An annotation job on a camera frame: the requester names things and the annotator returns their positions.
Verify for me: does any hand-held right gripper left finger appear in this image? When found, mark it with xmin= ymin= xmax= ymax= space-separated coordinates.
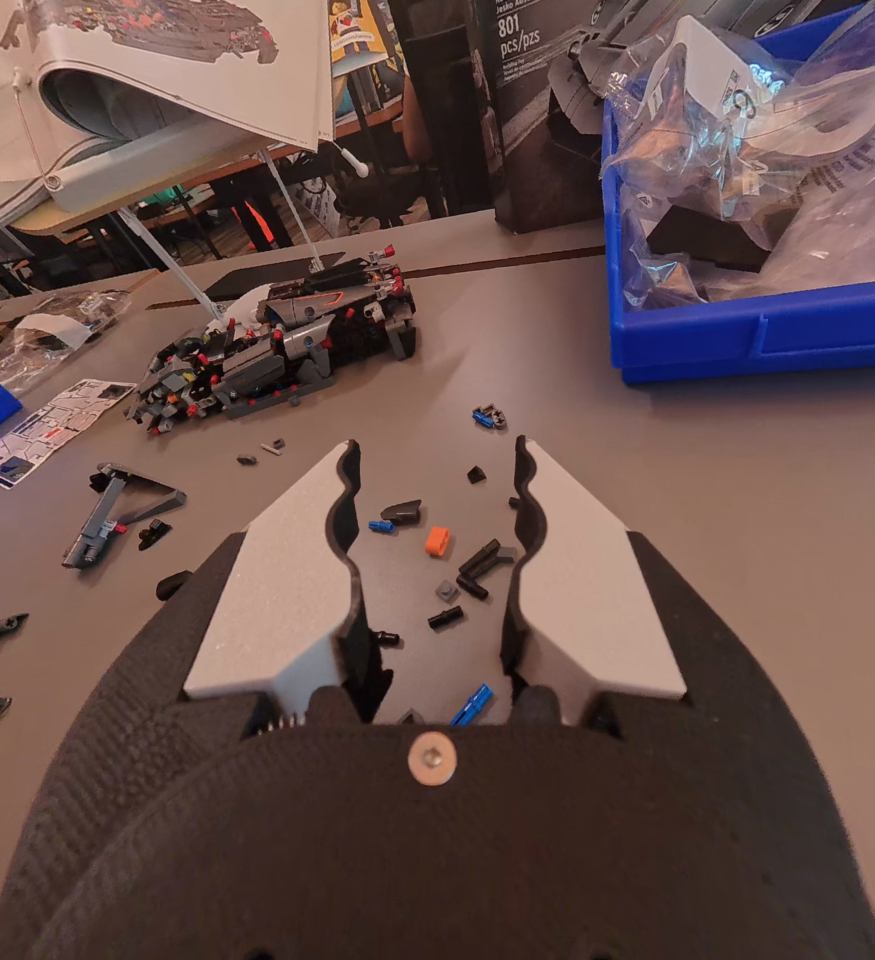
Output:
xmin=182 ymin=440 xmax=394 ymax=717

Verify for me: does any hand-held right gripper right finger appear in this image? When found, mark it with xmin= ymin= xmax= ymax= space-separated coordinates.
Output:
xmin=497 ymin=435 xmax=688 ymax=729

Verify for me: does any toy car model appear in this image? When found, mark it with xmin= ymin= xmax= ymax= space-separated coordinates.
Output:
xmin=124 ymin=243 xmax=418 ymax=436

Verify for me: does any toy set box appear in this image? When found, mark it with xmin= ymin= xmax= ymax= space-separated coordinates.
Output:
xmin=467 ymin=0 xmax=875 ymax=234

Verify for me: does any black angled connector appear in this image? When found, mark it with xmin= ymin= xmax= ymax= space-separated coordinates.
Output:
xmin=456 ymin=538 xmax=517 ymax=600

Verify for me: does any long blue axle pin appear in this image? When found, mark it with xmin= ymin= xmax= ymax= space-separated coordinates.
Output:
xmin=448 ymin=684 xmax=493 ymax=726

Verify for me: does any grey triangular panel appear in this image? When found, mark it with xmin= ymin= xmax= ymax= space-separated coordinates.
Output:
xmin=91 ymin=462 xmax=187 ymax=526

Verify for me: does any plain blue bin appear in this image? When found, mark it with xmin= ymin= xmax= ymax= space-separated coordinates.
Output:
xmin=602 ymin=0 xmax=875 ymax=385

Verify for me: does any sticker sheet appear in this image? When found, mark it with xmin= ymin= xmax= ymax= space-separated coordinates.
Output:
xmin=0 ymin=378 xmax=137 ymax=490

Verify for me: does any clear bag with paper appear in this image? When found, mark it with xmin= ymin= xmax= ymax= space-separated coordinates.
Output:
xmin=0 ymin=291 xmax=133 ymax=391

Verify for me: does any white book stand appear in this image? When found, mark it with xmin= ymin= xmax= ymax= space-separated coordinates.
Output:
xmin=10 ymin=67 xmax=373 ymax=335

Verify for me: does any tan background table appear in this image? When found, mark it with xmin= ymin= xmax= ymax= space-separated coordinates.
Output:
xmin=10 ymin=112 xmax=439 ymax=235

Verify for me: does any instruction booklet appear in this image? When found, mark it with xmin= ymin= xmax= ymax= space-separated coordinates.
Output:
xmin=0 ymin=0 xmax=401 ymax=252

